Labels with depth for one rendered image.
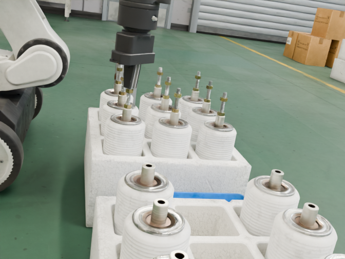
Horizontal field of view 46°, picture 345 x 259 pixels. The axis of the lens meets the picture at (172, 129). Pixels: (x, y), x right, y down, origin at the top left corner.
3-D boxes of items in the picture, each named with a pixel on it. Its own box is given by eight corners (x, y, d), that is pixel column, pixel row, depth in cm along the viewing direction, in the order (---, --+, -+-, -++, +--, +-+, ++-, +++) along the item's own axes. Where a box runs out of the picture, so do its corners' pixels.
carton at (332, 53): (350, 70, 452) (358, 43, 442) (332, 68, 446) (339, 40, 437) (335, 65, 479) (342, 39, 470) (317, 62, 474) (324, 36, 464)
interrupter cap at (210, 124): (222, 134, 98) (222, 132, 98) (197, 125, 103) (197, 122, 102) (238, 130, 104) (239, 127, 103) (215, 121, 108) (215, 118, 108)
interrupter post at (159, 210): (151, 227, 56) (154, 206, 55) (148, 217, 58) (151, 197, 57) (168, 227, 57) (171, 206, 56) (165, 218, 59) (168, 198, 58)
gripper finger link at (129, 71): (123, 86, 95) (126, 59, 93) (134, 89, 94) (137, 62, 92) (118, 87, 94) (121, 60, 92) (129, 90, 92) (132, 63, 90)
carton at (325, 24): (344, 41, 438) (352, 12, 429) (325, 38, 432) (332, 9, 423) (328, 37, 466) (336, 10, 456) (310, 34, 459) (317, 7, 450)
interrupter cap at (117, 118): (130, 114, 102) (131, 112, 102) (147, 125, 97) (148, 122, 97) (104, 117, 98) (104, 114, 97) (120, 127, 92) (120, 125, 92)
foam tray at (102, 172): (85, 227, 96) (91, 159, 91) (83, 159, 132) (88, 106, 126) (237, 228, 106) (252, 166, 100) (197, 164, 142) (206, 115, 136)
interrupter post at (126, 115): (127, 118, 99) (129, 106, 98) (132, 122, 97) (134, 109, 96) (118, 119, 97) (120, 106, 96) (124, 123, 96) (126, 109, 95)
